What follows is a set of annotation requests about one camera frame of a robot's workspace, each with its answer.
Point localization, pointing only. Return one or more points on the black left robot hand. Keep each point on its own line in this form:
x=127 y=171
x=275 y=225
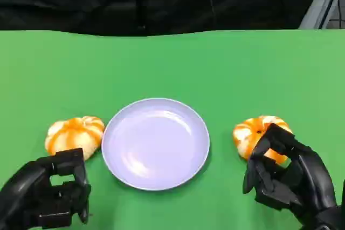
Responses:
x=29 y=192

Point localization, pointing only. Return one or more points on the lilac plate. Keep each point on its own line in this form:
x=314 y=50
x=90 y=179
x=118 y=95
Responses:
x=153 y=143

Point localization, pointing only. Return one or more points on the aluminium frame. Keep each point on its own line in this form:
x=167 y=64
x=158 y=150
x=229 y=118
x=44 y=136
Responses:
x=318 y=1

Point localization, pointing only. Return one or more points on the green table cloth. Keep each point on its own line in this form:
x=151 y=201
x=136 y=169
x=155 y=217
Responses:
x=172 y=65

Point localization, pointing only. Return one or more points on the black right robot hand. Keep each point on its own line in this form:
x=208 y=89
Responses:
x=310 y=178

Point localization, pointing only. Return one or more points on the orange and white bread roll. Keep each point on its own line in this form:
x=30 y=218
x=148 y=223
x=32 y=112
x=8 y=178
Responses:
x=72 y=133
x=248 y=135

